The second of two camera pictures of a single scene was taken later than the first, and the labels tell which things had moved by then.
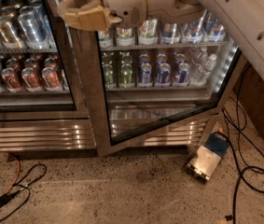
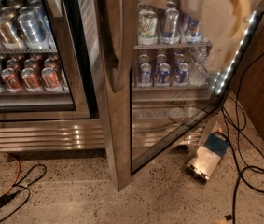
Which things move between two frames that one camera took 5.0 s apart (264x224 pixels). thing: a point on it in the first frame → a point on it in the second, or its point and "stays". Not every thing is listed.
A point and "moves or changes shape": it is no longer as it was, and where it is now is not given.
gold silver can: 8,33 stays
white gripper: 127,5 → 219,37
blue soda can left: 145,75 stays
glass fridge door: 145,77 moves or changes shape
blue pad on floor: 217,142 stays
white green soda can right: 147,32 stays
